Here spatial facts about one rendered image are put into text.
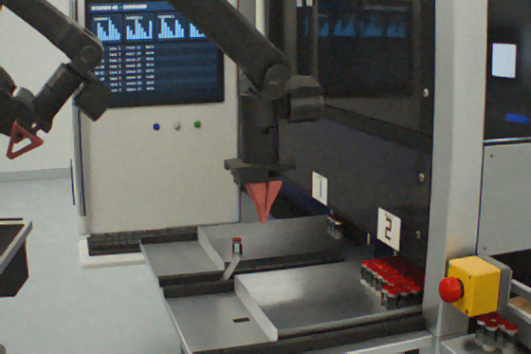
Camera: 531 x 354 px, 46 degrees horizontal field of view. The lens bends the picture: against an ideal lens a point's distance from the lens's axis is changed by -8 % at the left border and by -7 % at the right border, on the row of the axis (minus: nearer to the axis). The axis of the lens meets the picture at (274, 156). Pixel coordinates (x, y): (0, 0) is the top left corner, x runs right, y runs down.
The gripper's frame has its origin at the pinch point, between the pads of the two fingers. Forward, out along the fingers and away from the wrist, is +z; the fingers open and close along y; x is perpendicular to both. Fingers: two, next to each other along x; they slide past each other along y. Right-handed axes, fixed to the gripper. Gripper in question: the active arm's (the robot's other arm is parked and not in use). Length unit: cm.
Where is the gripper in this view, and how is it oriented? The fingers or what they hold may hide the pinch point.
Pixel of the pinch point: (262, 217)
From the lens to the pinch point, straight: 104.5
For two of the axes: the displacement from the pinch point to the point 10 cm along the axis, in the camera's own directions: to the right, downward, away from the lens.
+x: -3.1, -1.8, 9.3
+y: 9.5, -0.9, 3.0
